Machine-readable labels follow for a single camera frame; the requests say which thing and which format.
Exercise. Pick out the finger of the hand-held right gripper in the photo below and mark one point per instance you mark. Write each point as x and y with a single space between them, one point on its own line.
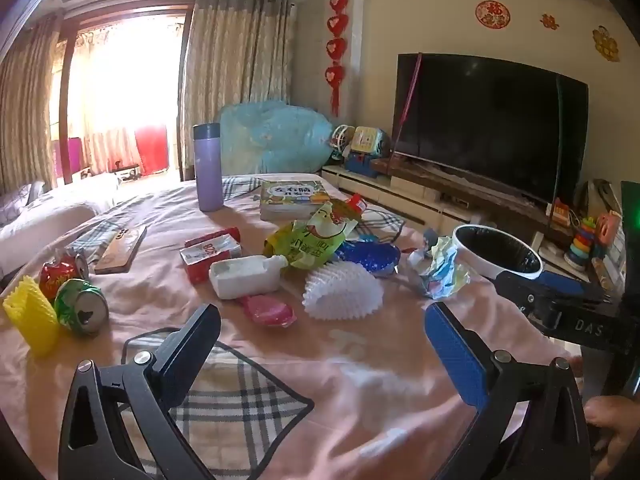
520 287
565 283

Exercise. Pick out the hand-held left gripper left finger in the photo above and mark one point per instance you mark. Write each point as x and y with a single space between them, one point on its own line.
192 347

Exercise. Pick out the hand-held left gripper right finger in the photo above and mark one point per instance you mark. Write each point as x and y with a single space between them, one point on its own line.
452 355

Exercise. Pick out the white trash bin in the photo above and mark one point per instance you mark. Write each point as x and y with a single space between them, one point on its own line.
472 260

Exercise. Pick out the red white carton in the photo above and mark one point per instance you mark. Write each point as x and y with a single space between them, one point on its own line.
210 255

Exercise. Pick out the person's right hand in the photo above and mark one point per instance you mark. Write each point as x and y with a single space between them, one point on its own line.
617 430

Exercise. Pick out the wooden toy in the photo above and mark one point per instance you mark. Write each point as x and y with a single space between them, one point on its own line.
562 215

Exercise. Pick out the pink toy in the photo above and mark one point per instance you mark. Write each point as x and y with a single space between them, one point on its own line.
607 227

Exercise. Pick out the crumpled colourful paper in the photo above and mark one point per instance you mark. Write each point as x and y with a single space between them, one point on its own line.
440 270

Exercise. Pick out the pink blanket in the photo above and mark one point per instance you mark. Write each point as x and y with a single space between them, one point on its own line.
375 385

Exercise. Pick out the pink wrapper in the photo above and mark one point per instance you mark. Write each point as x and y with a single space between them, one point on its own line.
267 310

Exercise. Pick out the white plastic bottle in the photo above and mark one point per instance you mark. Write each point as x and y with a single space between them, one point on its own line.
245 277

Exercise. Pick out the red flat packet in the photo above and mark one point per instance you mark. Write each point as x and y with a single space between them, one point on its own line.
210 236

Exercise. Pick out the crushed green can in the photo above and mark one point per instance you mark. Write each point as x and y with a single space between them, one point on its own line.
80 310

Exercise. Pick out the phone in brown case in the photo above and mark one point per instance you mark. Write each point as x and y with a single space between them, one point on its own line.
120 250

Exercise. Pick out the white foam fruit net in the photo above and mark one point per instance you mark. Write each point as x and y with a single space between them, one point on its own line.
340 292

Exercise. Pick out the blue foil wrapper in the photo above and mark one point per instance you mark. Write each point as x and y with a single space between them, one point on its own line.
367 257

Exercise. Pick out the crushed red can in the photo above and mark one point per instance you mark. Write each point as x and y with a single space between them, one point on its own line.
57 277

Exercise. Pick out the yellow green snack pouch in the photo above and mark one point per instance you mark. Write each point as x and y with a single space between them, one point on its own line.
305 245

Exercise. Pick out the white tv cabinet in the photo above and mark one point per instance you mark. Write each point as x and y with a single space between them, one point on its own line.
400 190

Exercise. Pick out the yellow foam fruit net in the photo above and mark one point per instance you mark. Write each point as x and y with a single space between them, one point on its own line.
30 320

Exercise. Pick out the black television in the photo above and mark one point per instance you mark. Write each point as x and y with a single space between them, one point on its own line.
490 125

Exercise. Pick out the purple thermos bottle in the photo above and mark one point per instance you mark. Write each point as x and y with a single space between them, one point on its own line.
209 175

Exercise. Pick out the red snack wrapper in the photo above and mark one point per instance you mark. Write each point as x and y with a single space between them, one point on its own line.
356 205

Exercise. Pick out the children's picture book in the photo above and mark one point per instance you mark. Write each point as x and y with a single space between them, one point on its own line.
292 195

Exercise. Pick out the blue toy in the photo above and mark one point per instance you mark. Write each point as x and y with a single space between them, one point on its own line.
361 164

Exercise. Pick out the pink rod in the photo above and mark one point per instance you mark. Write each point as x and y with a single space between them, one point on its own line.
407 105

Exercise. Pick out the magenta box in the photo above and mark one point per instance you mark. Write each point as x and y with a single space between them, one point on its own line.
67 160

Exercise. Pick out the patterned pillow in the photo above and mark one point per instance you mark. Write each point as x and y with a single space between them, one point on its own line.
17 205

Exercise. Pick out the light blue quilt bag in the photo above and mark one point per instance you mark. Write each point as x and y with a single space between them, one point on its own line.
280 135

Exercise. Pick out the white red toy helmet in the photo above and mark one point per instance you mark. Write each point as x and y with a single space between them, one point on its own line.
342 137

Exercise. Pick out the beige patterned curtain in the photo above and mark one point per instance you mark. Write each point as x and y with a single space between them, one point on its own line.
235 75
27 110

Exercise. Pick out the red heart hanging decoration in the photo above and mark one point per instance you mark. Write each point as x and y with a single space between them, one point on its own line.
337 22

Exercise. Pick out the gold wall sticker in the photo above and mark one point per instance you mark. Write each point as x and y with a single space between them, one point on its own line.
606 44

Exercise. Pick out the small red wall sticker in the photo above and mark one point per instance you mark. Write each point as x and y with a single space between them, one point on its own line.
550 21

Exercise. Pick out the round red wall sticker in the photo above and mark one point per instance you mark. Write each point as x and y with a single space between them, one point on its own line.
492 14

